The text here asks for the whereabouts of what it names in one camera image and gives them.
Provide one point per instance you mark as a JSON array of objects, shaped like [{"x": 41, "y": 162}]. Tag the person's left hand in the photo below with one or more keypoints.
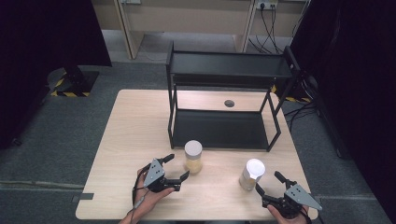
[{"x": 151, "y": 199}]

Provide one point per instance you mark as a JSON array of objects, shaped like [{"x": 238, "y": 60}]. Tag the white-lidded glass jar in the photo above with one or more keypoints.
[{"x": 252, "y": 174}]

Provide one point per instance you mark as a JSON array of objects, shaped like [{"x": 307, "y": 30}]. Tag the dark floor tape patch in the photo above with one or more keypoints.
[{"x": 84, "y": 196}]

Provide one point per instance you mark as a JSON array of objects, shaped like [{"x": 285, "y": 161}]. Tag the black stand base striped tape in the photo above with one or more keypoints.
[{"x": 74, "y": 81}]

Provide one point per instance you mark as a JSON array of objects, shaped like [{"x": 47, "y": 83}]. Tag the black curtain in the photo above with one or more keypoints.
[
  {"x": 46, "y": 46},
  {"x": 358, "y": 77}
]

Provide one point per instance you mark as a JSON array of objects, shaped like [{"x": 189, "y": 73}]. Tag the person's right hand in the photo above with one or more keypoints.
[{"x": 281, "y": 217}]

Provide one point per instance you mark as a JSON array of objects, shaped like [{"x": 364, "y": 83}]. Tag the black metal shelf rack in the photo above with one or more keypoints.
[{"x": 230, "y": 65}]

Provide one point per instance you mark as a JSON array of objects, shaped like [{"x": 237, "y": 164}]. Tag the round grey table grommet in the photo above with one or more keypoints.
[{"x": 229, "y": 103}]

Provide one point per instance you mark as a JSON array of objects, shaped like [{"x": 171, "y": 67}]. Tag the white-lidded jar of yellow grain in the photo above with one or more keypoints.
[{"x": 193, "y": 155}]

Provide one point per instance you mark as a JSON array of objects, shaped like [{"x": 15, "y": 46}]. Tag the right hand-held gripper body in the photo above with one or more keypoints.
[{"x": 299, "y": 196}]

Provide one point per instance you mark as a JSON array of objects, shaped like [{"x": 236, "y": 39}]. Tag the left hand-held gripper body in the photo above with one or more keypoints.
[{"x": 155, "y": 174}]

